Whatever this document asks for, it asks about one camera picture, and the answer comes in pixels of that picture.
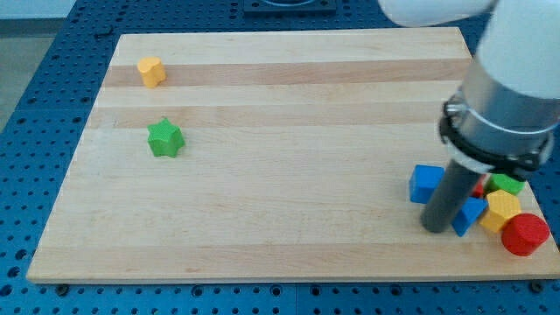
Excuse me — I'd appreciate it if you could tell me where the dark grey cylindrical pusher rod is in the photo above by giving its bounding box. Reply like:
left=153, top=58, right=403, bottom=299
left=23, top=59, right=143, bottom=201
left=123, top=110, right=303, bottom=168
left=420, top=160, right=481, bottom=233

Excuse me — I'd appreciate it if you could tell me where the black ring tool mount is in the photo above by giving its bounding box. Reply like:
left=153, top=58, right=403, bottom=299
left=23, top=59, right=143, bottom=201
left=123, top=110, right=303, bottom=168
left=438, top=94, right=554, bottom=181

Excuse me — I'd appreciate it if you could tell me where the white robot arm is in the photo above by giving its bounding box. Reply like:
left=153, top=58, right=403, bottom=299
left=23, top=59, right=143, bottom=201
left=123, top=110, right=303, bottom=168
left=379, top=0, right=559, bottom=233

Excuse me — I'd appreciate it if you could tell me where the green star block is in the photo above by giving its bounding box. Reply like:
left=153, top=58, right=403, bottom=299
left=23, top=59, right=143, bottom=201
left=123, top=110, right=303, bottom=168
left=147, top=117, right=185, bottom=158

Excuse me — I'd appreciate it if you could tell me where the small red block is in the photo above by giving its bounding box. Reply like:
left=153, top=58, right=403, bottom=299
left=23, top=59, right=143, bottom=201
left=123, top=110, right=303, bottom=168
left=471, top=175, right=487, bottom=199

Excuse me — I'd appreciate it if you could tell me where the blue triangle block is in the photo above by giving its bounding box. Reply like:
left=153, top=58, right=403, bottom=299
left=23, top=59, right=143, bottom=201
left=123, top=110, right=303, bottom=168
left=451, top=197, right=488, bottom=237

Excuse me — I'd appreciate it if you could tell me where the blue cube block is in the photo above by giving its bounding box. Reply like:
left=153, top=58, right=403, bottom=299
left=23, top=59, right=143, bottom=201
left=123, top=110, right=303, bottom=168
left=409, top=164, right=445, bottom=204

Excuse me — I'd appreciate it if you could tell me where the green round block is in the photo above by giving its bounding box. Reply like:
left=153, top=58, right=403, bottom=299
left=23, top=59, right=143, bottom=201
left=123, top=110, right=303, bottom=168
left=484, top=174, right=525, bottom=195

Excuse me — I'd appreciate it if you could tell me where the yellow hexagon block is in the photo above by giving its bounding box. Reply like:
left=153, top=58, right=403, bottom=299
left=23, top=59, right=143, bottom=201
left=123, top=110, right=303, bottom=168
left=479, top=190, right=522, bottom=233

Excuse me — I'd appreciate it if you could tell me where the red cylinder block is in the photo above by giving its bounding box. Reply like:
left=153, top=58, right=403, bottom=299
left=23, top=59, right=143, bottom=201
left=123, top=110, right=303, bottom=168
left=501, top=213, right=550, bottom=256

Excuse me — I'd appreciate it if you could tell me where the wooden board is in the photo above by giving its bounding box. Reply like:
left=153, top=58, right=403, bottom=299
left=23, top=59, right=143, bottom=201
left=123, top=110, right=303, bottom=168
left=27, top=27, right=559, bottom=284

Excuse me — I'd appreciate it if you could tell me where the yellow heart block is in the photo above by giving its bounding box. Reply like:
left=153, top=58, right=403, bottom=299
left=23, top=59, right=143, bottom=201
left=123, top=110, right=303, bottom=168
left=136, top=56, right=167, bottom=88

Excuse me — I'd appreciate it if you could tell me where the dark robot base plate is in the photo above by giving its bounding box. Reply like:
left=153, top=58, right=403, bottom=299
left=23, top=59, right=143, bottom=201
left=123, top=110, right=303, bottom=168
left=242, top=0, right=337, bottom=15

